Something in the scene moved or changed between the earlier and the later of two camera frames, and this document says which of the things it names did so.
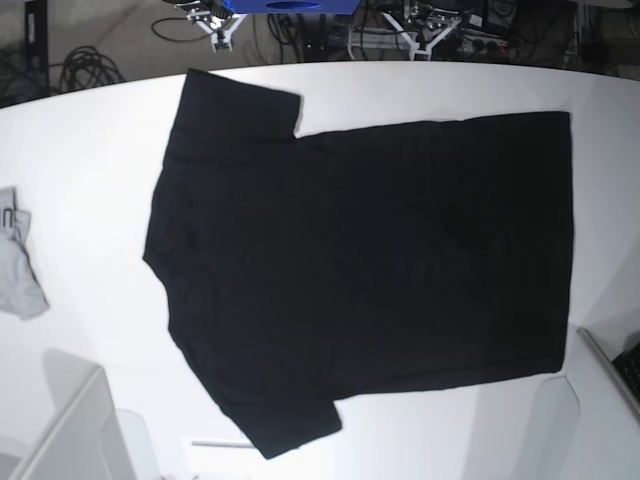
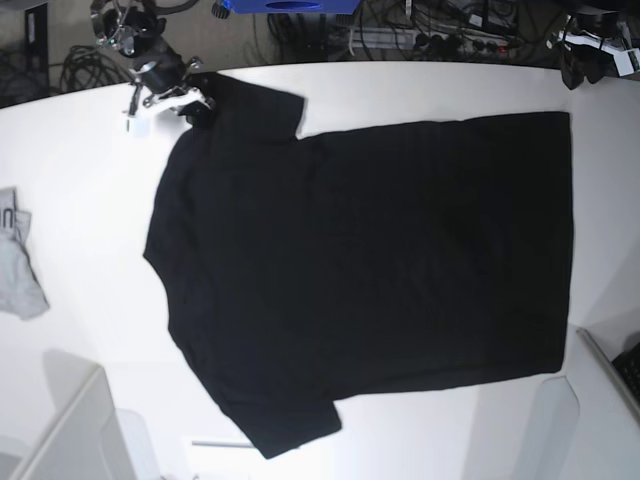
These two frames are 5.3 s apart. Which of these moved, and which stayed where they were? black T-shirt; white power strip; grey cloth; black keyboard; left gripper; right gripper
Moved: right gripper; left gripper
Stayed: black keyboard; white power strip; grey cloth; black T-shirt
